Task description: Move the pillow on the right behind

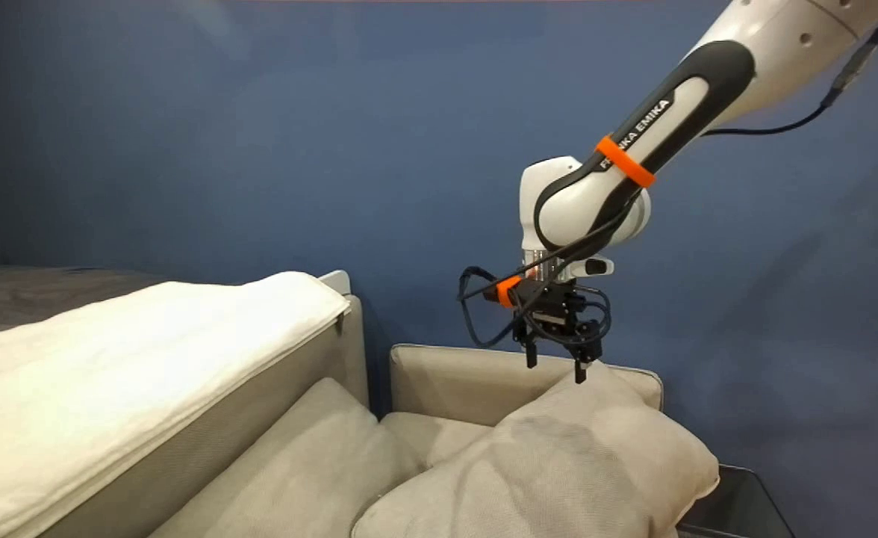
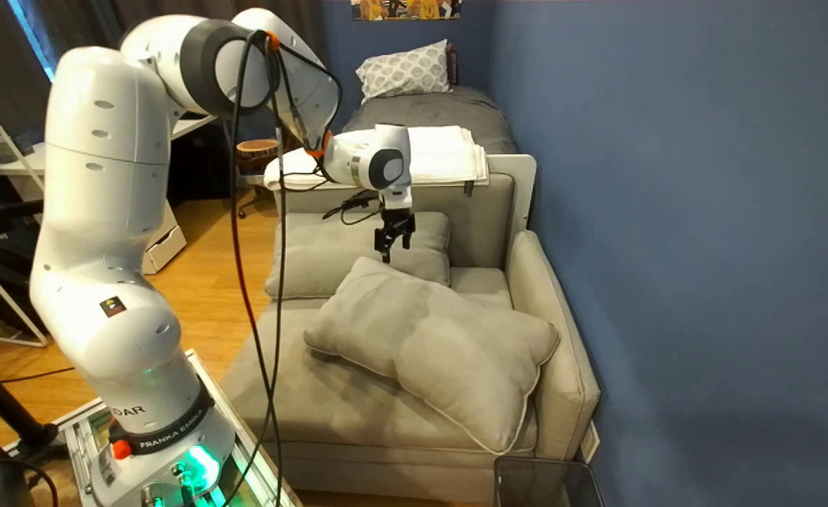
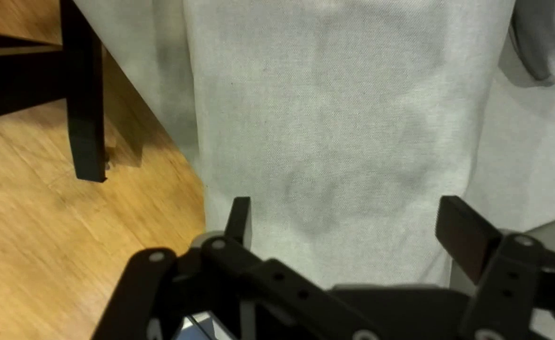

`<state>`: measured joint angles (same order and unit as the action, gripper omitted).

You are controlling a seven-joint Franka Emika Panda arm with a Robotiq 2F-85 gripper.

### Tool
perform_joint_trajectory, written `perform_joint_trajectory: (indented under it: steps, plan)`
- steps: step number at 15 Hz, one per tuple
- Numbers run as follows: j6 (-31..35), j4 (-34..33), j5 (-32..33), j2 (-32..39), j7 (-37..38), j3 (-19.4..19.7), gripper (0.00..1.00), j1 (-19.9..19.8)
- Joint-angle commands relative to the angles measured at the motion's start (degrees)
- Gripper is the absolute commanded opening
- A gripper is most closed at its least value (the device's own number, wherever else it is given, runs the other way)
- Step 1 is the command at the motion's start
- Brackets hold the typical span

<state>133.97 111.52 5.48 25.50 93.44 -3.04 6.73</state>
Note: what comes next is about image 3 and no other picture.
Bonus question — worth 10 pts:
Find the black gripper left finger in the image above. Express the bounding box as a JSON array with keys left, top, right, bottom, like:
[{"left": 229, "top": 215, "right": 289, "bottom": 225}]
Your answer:
[{"left": 91, "top": 195, "right": 382, "bottom": 340}]

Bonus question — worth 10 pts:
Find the grey fabric sofa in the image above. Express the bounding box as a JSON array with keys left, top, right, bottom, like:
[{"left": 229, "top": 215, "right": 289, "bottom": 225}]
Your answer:
[{"left": 72, "top": 0, "right": 555, "bottom": 340}]

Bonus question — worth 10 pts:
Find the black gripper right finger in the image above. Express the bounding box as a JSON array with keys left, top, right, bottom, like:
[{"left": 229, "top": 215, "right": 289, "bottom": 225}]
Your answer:
[{"left": 435, "top": 195, "right": 555, "bottom": 340}]

